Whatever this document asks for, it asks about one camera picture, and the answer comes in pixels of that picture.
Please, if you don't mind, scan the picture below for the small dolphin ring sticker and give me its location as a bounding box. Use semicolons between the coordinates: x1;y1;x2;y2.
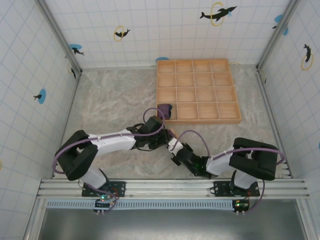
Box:
300;43;315;71
113;24;132;42
67;62;77;80

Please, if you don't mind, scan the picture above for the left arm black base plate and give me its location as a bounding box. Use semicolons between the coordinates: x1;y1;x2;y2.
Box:
81;179;127;198

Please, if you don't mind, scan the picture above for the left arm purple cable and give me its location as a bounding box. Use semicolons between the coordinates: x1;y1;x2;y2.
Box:
53;108;166;216

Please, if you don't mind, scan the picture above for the aluminium mounting rail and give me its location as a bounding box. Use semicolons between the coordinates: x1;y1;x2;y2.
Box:
36;177;311;200

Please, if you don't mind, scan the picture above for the aluminium floor edge bar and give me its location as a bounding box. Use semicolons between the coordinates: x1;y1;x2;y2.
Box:
50;71;83;179
256;68;294;179

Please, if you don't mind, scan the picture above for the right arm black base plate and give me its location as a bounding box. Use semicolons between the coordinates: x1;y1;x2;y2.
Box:
213;180;261;198

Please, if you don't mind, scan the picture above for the purple sock orange toe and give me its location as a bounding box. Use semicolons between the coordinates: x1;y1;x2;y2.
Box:
157;103;174;120

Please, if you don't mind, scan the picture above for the grey steel panel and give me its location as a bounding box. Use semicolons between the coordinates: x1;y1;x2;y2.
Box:
37;208;310;240

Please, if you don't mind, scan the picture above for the large dolphin ring sticker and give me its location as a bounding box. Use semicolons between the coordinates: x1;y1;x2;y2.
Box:
199;1;238;27

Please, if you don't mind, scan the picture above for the aluminium frame post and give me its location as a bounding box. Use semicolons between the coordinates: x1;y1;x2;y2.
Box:
256;0;301;71
36;0;83;76

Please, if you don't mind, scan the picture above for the blue oval dolphin sticker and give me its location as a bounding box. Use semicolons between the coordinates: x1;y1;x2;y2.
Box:
69;43;85;56
271;14;290;36
33;88;47;104

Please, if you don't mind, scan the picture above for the wooden compartment tray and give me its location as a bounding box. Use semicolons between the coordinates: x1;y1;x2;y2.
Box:
156;58;243;125

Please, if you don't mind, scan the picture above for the white slotted cable duct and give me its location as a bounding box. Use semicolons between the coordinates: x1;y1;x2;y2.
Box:
46;198;251;210

